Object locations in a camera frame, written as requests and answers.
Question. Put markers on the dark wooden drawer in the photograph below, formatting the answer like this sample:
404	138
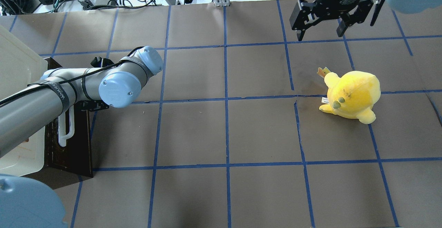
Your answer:
76	155

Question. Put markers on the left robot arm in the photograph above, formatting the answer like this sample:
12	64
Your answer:
29	203

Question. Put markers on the yellow plush dinosaur toy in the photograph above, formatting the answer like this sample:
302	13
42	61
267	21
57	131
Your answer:
351	96

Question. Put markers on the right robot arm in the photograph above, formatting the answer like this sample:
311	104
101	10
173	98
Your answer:
403	6

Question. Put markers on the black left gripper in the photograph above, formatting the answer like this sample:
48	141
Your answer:
97	62

